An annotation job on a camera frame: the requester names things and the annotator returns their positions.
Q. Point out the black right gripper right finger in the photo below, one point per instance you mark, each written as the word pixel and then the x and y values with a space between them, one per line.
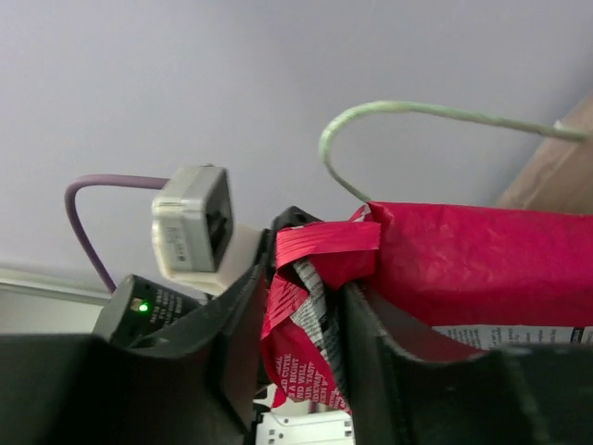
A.
pixel 408 384

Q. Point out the pink chip bag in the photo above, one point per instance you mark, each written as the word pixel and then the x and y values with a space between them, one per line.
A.
pixel 481 276

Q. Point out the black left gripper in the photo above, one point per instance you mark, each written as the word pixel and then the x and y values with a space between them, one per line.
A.
pixel 290 218

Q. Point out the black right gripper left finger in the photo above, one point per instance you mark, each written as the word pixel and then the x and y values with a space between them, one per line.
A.
pixel 192 382

